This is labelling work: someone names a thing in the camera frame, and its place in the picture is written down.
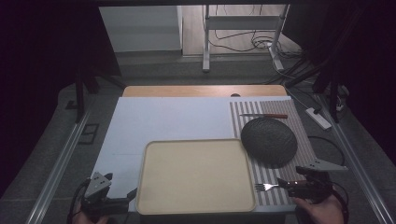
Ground dark floor socket plate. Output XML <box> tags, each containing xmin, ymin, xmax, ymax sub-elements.
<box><xmin>77</xmin><ymin>122</ymin><xmax>100</xmax><ymax>146</ymax></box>

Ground knife with wooden handle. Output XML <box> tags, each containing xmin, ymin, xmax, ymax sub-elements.
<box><xmin>239</xmin><ymin>113</ymin><xmax>289</xmax><ymax>119</ymax></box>

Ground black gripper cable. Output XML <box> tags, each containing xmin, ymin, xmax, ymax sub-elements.
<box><xmin>66</xmin><ymin>177</ymin><xmax>92</xmax><ymax>224</ymax></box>
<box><xmin>330</xmin><ymin>182</ymin><xmax>350</xmax><ymax>224</ymax></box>

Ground black looped cable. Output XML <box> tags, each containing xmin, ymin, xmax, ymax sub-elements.
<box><xmin>307</xmin><ymin>135</ymin><xmax>347</xmax><ymax>167</ymax></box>

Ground white table cover board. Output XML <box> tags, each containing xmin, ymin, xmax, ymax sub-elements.
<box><xmin>92</xmin><ymin>95</ymin><xmax>294</xmax><ymax>217</ymax></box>

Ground black floor cables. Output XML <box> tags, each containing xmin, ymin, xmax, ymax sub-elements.
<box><xmin>207</xmin><ymin>4</ymin><xmax>304</xmax><ymax>60</ymax></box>

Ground person's right hand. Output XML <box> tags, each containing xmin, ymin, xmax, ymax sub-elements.
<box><xmin>293</xmin><ymin>194</ymin><xmax>346</xmax><ymax>224</ymax></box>

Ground person's left hand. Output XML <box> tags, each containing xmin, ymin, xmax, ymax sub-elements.
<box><xmin>73</xmin><ymin>211</ymin><xmax>110</xmax><ymax>224</ymax></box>

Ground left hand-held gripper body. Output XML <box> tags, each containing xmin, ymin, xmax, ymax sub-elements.
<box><xmin>81</xmin><ymin>172</ymin><xmax>130</xmax><ymax>217</ymax></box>

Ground black metal stand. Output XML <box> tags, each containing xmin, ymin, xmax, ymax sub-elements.
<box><xmin>284</xmin><ymin>62</ymin><xmax>341</xmax><ymax>124</ymax></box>
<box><xmin>74</xmin><ymin>63</ymin><xmax>126</xmax><ymax>124</ymax></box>

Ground white power strip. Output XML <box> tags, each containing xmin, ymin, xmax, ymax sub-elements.
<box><xmin>304</xmin><ymin>106</ymin><xmax>332</xmax><ymax>131</ymax></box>

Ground white power cable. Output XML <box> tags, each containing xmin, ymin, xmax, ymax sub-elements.
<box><xmin>283</xmin><ymin>86</ymin><xmax>310</xmax><ymax>110</ymax></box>

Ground beige plastic tray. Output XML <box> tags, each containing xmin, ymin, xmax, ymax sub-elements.
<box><xmin>135</xmin><ymin>138</ymin><xmax>257</xmax><ymax>216</ymax></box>

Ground dark round woven mat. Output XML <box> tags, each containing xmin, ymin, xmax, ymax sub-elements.
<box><xmin>240</xmin><ymin>117</ymin><xmax>299</xmax><ymax>168</ymax></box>

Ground aluminium floor rail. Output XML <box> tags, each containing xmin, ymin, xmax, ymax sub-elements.
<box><xmin>313</xmin><ymin>92</ymin><xmax>396</xmax><ymax>224</ymax></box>
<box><xmin>25</xmin><ymin>110</ymin><xmax>93</xmax><ymax>224</ymax></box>

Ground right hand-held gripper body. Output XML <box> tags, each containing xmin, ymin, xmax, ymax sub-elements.
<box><xmin>287</xmin><ymin>158</ymin><xmax>349</xmax><ymax>205</ymax></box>

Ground white cabinet panel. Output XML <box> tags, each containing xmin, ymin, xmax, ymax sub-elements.
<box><xmin>98</xmin><ymin>5</ymin><xmax>183</xmax><ymax>53</ymax></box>

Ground fork with wooden handle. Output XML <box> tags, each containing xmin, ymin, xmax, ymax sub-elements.
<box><xmin>254</xmin><ymin>179</ymin><xmax>308</xmax><ymax>192</ymax></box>

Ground striped placemat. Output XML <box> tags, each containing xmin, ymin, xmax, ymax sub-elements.
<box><xmin>229</xmin><ymin>100</ymin><xmax>318</xmax><ymax>206</ymax></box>

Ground dark curtain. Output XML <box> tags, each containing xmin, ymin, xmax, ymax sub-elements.
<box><xmin>0</xmin><ymin>0</ymin><xmax>123</xmax><ymax>195</ymax></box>
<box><xmin>281</xmin><ymin>0</ymin><xmax>396</xmax><ymax>164</ymax></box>

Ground white metal stand frame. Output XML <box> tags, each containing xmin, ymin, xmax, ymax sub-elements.
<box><xmin>201</xmin><ymin>4</ymin><xmax>291</xmax><ymax>75</ymax></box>

